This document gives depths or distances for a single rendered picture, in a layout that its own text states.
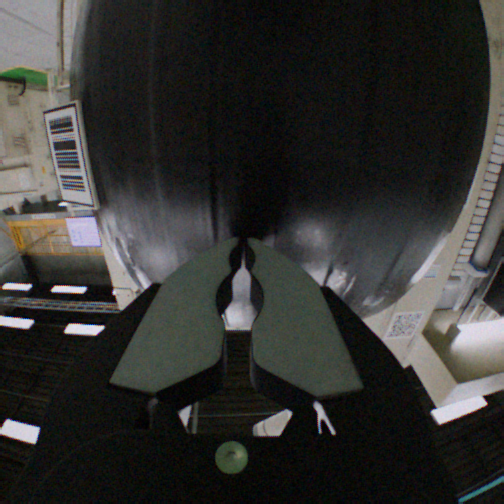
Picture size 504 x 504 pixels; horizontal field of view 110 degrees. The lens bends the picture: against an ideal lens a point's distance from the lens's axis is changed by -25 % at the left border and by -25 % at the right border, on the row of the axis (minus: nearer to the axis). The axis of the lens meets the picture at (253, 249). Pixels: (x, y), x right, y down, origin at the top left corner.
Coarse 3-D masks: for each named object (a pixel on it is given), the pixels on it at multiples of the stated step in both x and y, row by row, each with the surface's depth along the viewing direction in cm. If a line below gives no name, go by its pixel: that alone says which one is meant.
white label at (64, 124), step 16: (48, 112) 10; (64, 112) 10; (80, 112) 10; (48, 128) 11; (64, 128) 10; (80, 128) 10; (48, 144) 11; (64, 144) 11; (80, 144) 10; (64, 160) 11; (80, 160) 11; (64, 176) 12; (80, 176) 12; (64, 192) 13; (80, 192) 12; (96, 208) 12
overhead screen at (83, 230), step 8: (80, 216) 345; (88, 216) 345; (72, 224) 346; (80, 224) 347; (88, 224) 349; (96, 224) 351; (72, 232) 352; (80, 232) 353; (88, 232) 355; (96, 232) 356; (72, 240) 358; (80, 240) 360; (88, 240) 361; (96, 240) 362
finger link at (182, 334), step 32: (224, 256) 10; (160, 288) 8; (192, 288) 8; (224, 288) 8; (160, 320) 7; (192, 320) 7; (128, 352) 6; (160, 352) 6; (192, 352) 6; (224, 352) 6; (128, 384) 5; (160, 384) 5; (192, 384) 5
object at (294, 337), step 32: (256, 256) 10; (256, 288) 9; (288, 288) 8; (256, 320) 7; (288, 320) 7; (320, 320) 7; (256, 352) 6; (288, 352) 6; (320, 352) 6; (256, 384) 6; (288, 384) 5; (320, 384) 5; (352, 384) 5; (288, 416) 7
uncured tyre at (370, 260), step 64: (128, 0) 7; (192, 0) 8; (256, 0) 8; (320, 0) 8; (384, 0) 7; (448, 0) 7; (128, 64) 8; (192, 64) 8; (256, 64) 9; (320, 64) 9; (384, 64) 8; (448, 64) 8; (128, 128) 10; (192, 128) 10; (256, 128) 10; (320, 128) 10; (384, 128) 10; (448, 128) 9; (128, 192) 11; (192, 192) 11; (256, 192) 11; (320, 192) 11; (384, 192) 11; (448, 192) 11; (128, 256) 14; (192, 256) 14; (320, 256) 14; (384, 256) 14
